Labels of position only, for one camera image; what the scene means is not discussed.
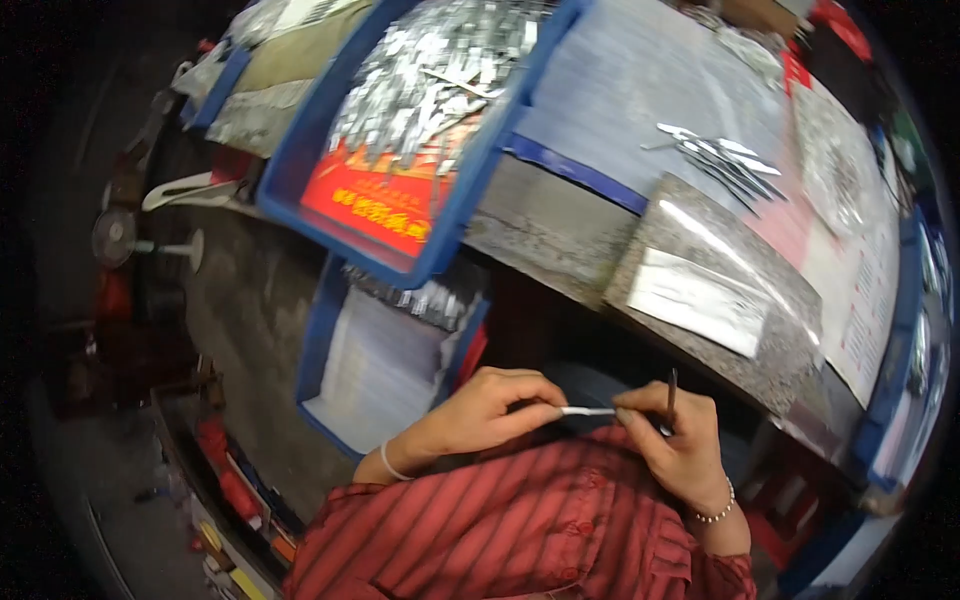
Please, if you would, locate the person's right hand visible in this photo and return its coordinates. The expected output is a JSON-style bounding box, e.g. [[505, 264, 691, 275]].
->
[[611, 381, 734, 519]]

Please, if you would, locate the person's left hand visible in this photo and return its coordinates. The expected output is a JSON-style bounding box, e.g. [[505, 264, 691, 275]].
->
[[396, 366, 569, 472]]

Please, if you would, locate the thin dark metal tool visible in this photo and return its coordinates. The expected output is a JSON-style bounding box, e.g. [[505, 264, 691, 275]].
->
[[659, 367, 679, 438]]

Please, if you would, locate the white wrist bangle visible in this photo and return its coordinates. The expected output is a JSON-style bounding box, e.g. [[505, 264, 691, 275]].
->
[[379, 438, 415, 483]]

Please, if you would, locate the blue crate with white paper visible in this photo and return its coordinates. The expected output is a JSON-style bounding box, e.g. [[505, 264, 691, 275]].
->
[[294, 255, 493, 463]]

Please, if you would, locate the person's body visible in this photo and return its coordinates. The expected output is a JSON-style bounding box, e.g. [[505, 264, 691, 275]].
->
[[283, 425, 759, 600]]

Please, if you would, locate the clear plastic bag white label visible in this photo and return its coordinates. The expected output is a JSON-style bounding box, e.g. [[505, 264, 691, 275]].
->
[[603, 172, 826, 418]]

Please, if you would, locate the large blue plastic crate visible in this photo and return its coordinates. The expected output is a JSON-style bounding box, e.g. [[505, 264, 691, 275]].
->
[[255, 0, 595, 291]]

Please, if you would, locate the red printed paper sheet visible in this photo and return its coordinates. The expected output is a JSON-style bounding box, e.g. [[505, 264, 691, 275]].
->
[[299, 123, 483, 261]]

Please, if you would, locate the clutter of floor items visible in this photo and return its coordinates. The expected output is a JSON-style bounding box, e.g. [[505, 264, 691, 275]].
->
[[131, 352, 305, 600]]

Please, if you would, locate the pink and white printed sheet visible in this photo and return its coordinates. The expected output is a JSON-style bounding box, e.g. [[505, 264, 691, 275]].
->
[[746, 52, 903, 411]]

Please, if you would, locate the small pile of metal strips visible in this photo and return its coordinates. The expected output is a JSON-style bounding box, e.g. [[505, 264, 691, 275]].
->
[[641, 122, 790, 220]]

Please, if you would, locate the heap of silver metal strips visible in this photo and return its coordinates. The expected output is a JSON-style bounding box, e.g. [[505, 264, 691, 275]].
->
[[328, 0, 562, 180]]

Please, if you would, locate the white plastic hook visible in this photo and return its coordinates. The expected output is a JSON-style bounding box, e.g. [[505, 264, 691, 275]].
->
[[141, 171, 243, 213]]

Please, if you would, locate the grey paper sheet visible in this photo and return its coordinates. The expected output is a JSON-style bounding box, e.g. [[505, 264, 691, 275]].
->
[[510, 0, 798, 219]]

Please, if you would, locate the small grey fan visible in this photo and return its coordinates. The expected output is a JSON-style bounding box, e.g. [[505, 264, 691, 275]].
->
[[91, 209, 206, 274]]

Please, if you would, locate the blue crate with grey cloth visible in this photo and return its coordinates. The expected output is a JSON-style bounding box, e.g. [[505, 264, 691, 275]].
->
[[178, 0, 376, 160]]

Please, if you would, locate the pearl bead bracelet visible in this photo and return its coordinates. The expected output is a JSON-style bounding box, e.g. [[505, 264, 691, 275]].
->
[[690, 475, 737, 525]]

